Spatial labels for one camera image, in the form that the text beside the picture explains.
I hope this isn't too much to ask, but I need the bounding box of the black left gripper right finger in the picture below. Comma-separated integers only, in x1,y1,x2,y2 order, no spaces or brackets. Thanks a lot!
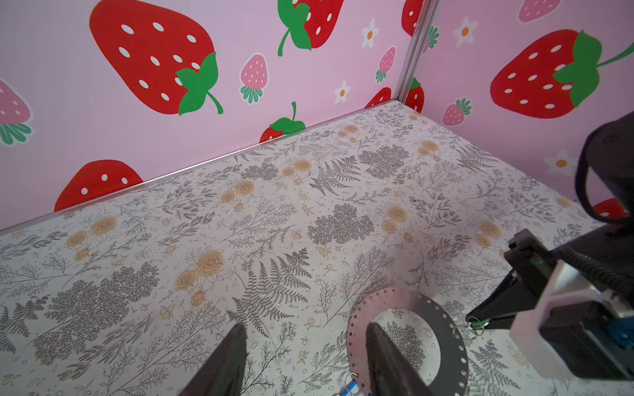
366,323,434,396

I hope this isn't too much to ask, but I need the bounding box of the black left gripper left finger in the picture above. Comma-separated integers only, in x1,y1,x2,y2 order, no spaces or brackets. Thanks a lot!
179,323,248,396

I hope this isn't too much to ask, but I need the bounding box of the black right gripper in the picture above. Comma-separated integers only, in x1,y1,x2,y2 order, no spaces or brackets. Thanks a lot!
465,229,556,330

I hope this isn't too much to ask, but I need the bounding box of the green plastic key tag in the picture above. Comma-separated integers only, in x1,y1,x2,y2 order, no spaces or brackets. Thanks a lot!
470,319,490,329

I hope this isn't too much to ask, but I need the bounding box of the blue plastic key tag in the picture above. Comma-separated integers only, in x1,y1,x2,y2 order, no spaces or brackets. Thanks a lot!
337,376,365,396

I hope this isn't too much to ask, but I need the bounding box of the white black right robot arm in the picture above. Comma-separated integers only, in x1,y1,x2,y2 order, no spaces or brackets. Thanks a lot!
466,113,633,330

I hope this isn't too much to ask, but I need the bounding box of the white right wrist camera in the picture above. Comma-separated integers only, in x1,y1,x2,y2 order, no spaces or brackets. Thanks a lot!
510,260,633,381

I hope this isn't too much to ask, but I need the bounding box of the right aluminium corner post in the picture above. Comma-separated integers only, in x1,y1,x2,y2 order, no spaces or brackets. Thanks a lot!
395,0,441,103

